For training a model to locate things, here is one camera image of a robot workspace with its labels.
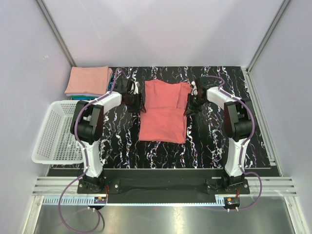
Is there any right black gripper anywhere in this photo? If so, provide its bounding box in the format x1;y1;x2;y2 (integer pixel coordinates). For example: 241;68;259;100
183;93;206;117

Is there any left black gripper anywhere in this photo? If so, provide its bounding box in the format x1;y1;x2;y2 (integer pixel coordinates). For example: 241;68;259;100
124;92;146;114

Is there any red t shirt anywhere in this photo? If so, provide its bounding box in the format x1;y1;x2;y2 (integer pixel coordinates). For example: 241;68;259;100
138;79;191;144

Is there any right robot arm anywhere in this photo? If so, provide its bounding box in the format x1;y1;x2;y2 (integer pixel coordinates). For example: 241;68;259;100
184;76;256;193

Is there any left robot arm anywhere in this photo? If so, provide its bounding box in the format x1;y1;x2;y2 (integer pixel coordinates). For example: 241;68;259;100
70;78;146;193

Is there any folded lilac t shirt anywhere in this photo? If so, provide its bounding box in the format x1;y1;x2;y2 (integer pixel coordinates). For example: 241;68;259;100
66;93;103;97

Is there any folded pink t shirt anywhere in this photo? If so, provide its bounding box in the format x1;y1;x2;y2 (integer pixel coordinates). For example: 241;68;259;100
65;66;113;96

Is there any white plastic basket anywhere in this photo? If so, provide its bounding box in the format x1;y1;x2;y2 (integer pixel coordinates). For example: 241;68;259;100
31;100;83;165

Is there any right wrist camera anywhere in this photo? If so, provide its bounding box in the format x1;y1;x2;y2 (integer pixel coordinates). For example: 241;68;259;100
191;81;197;96

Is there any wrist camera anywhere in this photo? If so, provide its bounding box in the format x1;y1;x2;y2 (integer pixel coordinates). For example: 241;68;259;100
191;81;197;96
130;81;140;95

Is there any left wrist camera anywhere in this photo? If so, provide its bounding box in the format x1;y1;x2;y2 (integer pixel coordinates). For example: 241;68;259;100
130;81;140;95

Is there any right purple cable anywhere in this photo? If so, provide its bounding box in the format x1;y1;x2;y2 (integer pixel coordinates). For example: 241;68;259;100
199;76;263;212

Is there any purple cable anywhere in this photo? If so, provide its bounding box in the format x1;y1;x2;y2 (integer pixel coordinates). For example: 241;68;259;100
199;76;263;212
58;68;127;231

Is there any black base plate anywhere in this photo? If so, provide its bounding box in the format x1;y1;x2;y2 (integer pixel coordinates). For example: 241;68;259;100
78;169;236;201

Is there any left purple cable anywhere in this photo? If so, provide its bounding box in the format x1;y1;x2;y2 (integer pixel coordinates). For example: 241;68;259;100
58;68;127;231

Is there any white slotted cable duct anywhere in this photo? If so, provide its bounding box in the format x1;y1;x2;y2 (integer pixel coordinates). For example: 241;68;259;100
42;195;225;207

